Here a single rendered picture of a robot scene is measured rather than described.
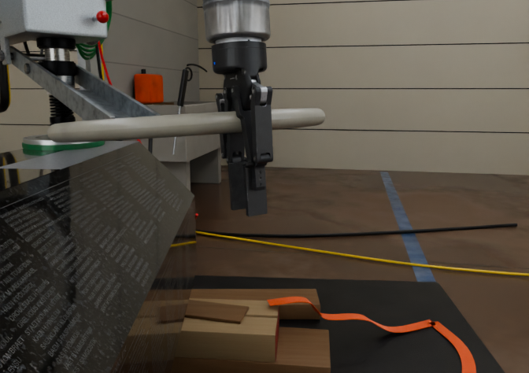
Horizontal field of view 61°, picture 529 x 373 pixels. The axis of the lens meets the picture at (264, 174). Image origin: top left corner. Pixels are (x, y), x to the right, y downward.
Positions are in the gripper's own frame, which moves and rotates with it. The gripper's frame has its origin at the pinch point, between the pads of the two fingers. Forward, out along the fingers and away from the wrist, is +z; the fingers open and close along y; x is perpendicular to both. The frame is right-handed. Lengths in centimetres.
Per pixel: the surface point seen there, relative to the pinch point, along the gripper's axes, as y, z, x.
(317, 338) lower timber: 71, 71, -59
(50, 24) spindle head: 73, -36, 18
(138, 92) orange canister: 349, -36, -69
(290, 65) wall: 424, -69, -274
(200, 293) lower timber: 128, 67, -35
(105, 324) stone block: 12.0, 19.8, 19.4
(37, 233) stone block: 22.3, 6.4, 27.0
